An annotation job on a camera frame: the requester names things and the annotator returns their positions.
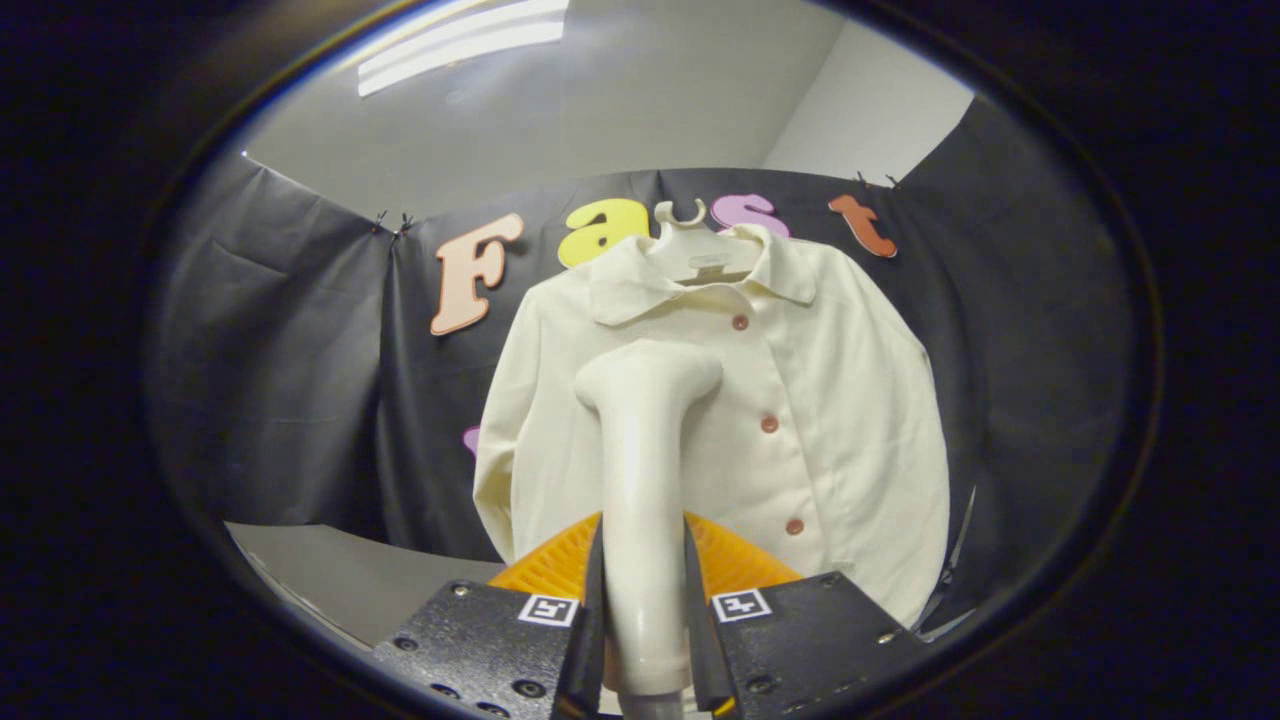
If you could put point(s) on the grey cabinet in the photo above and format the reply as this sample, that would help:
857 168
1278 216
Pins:
350 580

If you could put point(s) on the white clothes hanger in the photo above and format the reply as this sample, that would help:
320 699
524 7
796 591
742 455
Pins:
690 250

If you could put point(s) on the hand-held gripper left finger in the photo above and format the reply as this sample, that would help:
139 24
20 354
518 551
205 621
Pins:
490 640

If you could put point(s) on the black backdrop cloth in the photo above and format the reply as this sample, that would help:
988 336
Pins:
280 350

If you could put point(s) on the cream button shirt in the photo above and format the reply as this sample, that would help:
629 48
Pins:
850 400

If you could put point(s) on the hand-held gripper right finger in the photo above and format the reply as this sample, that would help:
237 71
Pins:
800 640

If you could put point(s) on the white garment steamer head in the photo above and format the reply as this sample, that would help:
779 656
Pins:
640 480

